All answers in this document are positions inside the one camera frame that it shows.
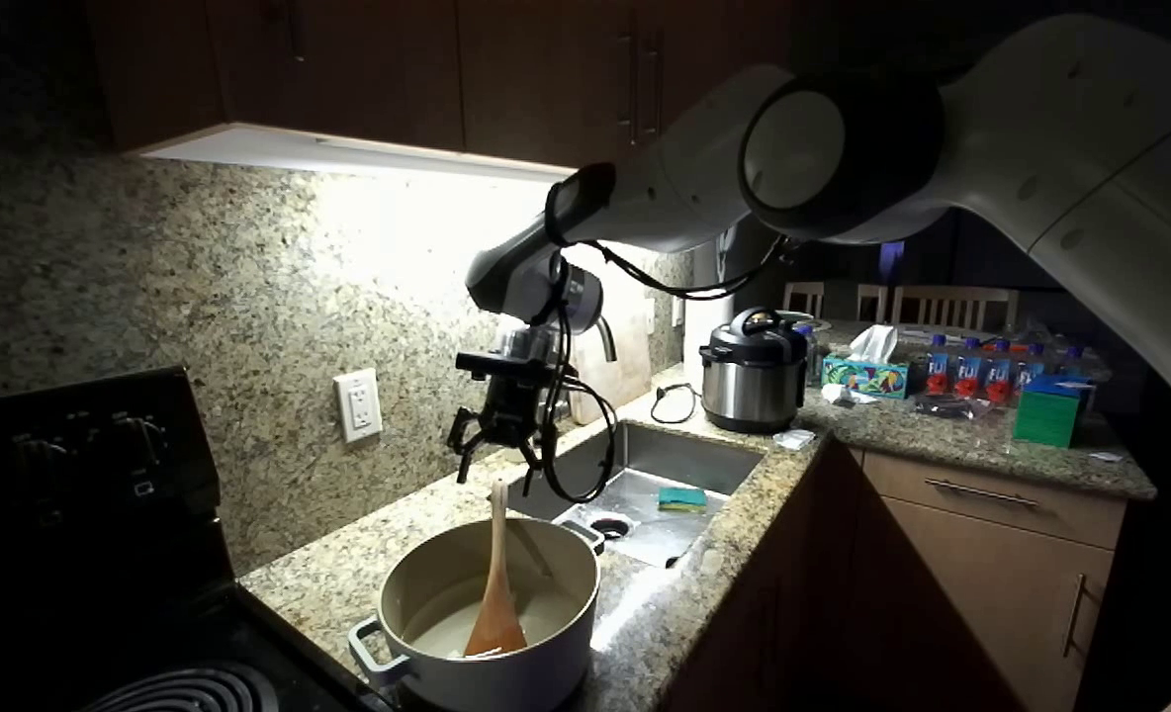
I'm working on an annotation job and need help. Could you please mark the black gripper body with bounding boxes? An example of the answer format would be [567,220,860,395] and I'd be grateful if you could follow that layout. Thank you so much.
[466,372,567,450]

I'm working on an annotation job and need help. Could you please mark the wooden spoon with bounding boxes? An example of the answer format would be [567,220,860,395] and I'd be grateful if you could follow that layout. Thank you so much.
[463,479,531,662]

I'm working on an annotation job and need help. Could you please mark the pale cutting board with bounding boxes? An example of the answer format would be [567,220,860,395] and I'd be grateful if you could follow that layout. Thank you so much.
[598,293,656,410]

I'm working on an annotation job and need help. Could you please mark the stainless steel sink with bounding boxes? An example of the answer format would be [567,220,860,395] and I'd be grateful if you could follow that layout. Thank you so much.
[503,416,768,574]

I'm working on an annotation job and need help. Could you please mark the teal sponge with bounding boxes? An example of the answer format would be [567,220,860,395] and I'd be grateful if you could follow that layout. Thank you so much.
[654,482,712,520]

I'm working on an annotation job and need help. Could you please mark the white paper towel roll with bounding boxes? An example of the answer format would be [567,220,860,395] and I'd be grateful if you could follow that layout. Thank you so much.
[682,293,735,389]

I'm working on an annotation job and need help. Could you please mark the stainless steel pressure cooker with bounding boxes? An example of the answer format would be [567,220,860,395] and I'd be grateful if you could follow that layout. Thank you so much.
[698,306,815,435]

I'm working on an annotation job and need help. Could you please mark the under-cabinet light strip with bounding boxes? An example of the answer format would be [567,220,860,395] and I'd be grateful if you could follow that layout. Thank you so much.
[126,118,582,189]

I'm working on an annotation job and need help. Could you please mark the white wooden chair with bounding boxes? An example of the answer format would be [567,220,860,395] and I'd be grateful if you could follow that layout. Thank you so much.
[778,276,830,322]
[856,281,1020,335]

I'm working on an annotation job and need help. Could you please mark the dark wood base cabinet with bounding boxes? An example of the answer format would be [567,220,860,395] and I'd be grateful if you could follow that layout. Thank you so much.
[660,441,1029,712]

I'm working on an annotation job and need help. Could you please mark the tissue box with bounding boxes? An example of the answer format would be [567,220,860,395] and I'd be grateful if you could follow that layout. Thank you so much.
[821,322,914,405]

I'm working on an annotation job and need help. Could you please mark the coil stove burner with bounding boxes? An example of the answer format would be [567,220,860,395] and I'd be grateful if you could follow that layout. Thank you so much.
[85,662,287,712]

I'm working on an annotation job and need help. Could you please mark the blue glowing device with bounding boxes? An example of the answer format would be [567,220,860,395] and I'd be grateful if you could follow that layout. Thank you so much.
[876,236,909,285]

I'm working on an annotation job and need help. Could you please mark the black electric stove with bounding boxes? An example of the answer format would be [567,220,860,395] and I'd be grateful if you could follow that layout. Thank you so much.
[0,368,391,712]

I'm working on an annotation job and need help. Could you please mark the white base cabinet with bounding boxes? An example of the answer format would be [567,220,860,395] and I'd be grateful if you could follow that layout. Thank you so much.
[856,446,1133,712]

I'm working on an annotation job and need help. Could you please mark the water bottle pack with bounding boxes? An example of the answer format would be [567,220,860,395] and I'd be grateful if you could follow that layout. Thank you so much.
[917,327,1115,410]

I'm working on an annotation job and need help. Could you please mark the green box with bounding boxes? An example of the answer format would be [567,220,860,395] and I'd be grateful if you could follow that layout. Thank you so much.
[1011,375,1088,450]

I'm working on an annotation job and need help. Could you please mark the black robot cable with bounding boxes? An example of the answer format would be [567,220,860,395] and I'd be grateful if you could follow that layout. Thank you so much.
[533,234,797,507]

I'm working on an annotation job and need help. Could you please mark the white wall outlet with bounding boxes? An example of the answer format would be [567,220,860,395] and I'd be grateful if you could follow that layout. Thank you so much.
[331,364,387,446]

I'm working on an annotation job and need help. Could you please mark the black power cord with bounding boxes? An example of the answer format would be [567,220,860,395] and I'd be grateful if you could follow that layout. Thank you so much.
[644,375,705,429]

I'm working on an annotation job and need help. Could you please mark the cream pot with handles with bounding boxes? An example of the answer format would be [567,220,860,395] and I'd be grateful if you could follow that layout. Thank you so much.
[343,515,606,712]

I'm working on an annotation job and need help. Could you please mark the dark wood wall cabinet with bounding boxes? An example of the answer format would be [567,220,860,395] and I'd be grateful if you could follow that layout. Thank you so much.
[85,0,801,174]

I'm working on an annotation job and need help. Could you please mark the cabinet drawer handle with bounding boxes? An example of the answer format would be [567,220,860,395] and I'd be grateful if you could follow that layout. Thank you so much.
[926,476,1029,507]

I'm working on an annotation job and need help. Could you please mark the cabinet door handle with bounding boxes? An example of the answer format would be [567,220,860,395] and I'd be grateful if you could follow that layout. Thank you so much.
[1062,574,1100,666]

